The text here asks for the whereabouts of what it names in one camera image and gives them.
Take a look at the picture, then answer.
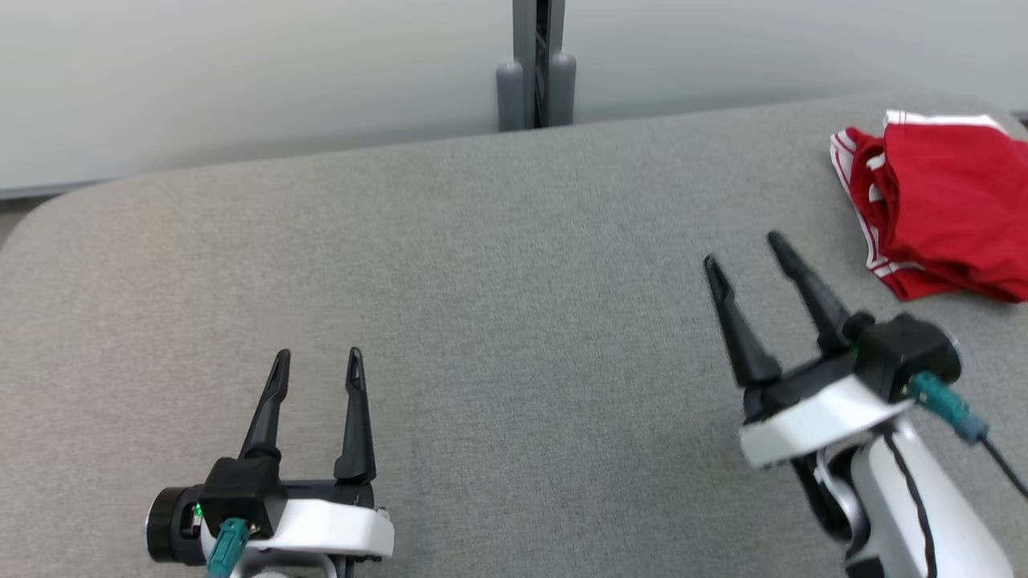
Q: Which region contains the grey fabric sofa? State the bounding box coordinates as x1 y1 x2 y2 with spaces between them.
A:
0 92 1028 578

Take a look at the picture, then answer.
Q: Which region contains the grey metal post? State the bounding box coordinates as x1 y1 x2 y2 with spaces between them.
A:
496 0 578 132

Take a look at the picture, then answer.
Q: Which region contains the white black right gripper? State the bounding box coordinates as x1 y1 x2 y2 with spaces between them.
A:
703 231 916 471

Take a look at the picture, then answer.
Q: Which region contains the red white basketball jersey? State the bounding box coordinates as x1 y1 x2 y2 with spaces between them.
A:
830 110 1028 305

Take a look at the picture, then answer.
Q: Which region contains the thin black cable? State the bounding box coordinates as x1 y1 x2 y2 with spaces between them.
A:
881 432 940 578

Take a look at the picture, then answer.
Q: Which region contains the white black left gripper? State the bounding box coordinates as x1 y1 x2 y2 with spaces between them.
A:
145 346 395 568

